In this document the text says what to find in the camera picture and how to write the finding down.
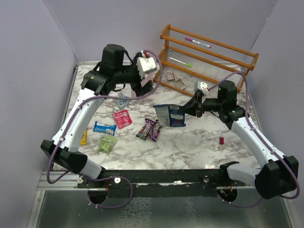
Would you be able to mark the pink snack packet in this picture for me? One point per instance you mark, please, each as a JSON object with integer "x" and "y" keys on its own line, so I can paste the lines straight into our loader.
{"x": 122, "y": 119}

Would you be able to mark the blue Burts chips bag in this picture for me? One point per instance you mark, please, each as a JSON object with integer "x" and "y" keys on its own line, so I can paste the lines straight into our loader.
{"x": 169, "y": 115}

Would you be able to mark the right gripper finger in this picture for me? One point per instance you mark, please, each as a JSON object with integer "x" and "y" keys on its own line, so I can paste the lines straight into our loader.
{"x": 191, "y": 104}
{"x": 190, "y": 111}

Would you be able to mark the wooden shelf rack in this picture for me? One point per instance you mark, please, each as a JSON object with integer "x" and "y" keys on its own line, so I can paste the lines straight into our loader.
{"x": 208, "y": 64}

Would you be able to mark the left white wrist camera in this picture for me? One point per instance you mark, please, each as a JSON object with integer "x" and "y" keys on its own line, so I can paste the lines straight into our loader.
{"x": 145, "y": 64}

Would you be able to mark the pink paper bag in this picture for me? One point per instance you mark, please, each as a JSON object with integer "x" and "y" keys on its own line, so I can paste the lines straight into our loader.
{"x": 126, "y": 78}

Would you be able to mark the green tipped white pen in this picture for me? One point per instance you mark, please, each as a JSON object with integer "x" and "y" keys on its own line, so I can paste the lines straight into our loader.
{"x": 181, "y": 62}

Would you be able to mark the green snack packet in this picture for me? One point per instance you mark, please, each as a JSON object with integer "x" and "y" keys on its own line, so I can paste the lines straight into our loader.
{"x": 106, "y": 144}

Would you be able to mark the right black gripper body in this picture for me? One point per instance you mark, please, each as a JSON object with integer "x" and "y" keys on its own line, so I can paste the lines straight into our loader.
{"x": 207, "y": 104}

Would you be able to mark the small beige block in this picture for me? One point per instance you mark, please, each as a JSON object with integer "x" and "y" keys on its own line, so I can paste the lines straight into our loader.
{"x": 222, "y": 146}

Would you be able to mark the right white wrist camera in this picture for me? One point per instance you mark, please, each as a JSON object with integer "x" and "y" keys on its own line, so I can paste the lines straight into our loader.
{"x": 201, "y": 86}

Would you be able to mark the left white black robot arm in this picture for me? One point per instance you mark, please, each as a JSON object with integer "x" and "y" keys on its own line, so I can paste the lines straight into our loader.
{"x": 96, "y": 86}

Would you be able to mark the purple m&m's packet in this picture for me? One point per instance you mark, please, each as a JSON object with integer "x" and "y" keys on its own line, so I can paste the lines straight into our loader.
{"x": 143, "y": 133}
{"x": 155, "y": 131}

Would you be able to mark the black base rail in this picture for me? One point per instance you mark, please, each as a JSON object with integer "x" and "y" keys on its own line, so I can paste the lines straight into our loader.
{"x": 160, "y": 183}

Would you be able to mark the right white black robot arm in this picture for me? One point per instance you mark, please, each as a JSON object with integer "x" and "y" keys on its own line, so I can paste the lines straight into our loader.
{"x": 277, "y": 173}

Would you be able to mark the pink marker pen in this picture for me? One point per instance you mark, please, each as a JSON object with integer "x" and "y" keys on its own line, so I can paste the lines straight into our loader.
{"x": 197, "y": 42}

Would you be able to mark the aluminium frame rail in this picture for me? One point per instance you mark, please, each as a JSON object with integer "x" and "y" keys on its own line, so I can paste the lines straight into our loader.
{"x": 67, "y": 182}

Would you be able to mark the small red white box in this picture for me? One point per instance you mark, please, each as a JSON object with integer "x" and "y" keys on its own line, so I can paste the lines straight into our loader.
{"x": 170, "y": 76}

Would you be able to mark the yellow m&m's packet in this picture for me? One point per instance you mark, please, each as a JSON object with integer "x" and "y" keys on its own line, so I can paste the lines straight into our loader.
{"x": 84, "y": 138}

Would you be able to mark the purple m&m's packet left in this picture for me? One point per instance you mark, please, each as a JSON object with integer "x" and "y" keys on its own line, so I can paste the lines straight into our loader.
{"x": 143, "y": 133}

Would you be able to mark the blue white snack bar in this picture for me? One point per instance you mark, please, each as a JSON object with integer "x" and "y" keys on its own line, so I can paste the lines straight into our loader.
{"x": 104, "y": 128}

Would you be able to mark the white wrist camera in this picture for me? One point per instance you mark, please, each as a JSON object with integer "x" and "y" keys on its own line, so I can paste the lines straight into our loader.
{"x": 145, "y": 64}
{"x": 201, "y": 86}

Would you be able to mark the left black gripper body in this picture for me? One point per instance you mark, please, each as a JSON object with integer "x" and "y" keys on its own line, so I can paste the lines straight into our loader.
{"x": 135, "y": 80}

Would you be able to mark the grey blue snack packet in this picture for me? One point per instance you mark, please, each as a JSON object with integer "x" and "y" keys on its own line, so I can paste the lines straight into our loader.
{"x": 123, "y": 102}

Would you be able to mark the purple m&m's packet right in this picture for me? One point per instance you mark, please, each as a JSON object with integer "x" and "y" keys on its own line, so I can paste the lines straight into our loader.
{"x": 155, "y": 131}

